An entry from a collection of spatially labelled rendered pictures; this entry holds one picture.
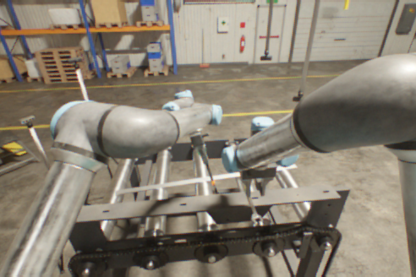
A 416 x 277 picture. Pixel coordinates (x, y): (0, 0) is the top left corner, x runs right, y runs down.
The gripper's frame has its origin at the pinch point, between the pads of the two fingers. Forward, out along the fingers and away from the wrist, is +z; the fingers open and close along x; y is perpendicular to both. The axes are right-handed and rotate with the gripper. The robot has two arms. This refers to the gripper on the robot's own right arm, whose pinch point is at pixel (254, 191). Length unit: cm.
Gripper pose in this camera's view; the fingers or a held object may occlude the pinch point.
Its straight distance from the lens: 94.1
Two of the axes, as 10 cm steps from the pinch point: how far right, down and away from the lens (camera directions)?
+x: 9.9, -0.7, 0.8
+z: 0.2, 8.7, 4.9
